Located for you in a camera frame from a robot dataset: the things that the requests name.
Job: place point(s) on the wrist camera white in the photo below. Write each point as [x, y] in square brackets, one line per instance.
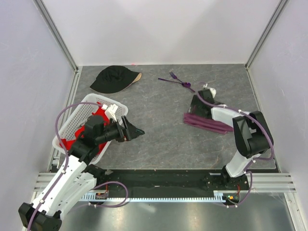
[110, 111]
[212, 90]

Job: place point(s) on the left aluminium frame post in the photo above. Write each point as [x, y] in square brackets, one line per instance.
[55, 32]

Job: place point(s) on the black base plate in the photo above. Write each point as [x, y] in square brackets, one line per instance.
[166, 183]

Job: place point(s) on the white plastic basket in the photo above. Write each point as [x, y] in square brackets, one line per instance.
[96, 122]

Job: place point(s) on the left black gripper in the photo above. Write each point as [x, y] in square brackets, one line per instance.
[127, 133]

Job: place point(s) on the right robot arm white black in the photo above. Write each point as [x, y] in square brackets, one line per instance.
[251, 132]

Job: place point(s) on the aluminium frame post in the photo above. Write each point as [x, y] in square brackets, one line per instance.
[55, 32]
[266, 32]

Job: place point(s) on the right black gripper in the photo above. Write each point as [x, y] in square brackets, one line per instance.
[194, 101]

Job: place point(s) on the purple cloth napkin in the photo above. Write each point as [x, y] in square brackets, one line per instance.
[206, 124]

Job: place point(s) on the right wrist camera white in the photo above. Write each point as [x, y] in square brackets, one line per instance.
[212, 90]

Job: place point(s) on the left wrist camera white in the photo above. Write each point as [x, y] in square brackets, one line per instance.
[110, 111]

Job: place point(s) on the purple fork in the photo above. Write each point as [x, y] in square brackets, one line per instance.
[175, 77]

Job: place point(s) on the right aluminium frame post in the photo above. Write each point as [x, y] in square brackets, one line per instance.
[266, 32]

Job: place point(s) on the black bucket hat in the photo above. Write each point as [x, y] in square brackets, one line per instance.
[114, 79]

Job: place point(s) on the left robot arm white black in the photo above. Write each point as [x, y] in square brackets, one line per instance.
[72, 181]

